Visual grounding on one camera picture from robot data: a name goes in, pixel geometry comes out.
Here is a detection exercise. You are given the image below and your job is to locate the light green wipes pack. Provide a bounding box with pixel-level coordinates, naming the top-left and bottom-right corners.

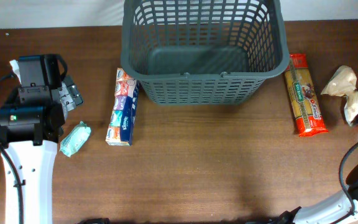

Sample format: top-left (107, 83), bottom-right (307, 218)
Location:
top-left (60, 121), bottom-right (91, 157)

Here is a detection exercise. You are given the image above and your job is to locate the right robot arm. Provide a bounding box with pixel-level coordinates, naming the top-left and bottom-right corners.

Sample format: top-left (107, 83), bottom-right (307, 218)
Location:
top-left (274, 115), bottom-right (358, 224)

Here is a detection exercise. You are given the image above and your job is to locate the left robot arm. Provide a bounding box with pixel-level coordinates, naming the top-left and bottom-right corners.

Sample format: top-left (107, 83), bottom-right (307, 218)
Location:
top-left (0, 54), bottom-right (83, 223)

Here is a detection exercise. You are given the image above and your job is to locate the grey plastic basket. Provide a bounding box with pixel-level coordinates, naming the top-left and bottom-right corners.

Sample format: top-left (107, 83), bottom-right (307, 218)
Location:
top-left (121, 0), bottom-right (290, 105)

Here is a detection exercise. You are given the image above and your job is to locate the tissue packs multipack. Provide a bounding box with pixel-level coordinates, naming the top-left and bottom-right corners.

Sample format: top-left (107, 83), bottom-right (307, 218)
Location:
top-left (106, 68), bottom-right (139, 146)

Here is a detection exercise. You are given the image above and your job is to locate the crumpled beige paper bag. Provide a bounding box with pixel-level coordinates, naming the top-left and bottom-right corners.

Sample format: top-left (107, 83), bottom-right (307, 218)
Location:
top-left (321, 65), bottom-right (358, 126)

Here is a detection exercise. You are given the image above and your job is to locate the spaghetti pasta package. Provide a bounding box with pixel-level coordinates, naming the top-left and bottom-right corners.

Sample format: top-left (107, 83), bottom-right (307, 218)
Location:
top-left (283, 54), bottom-right (328, 137)

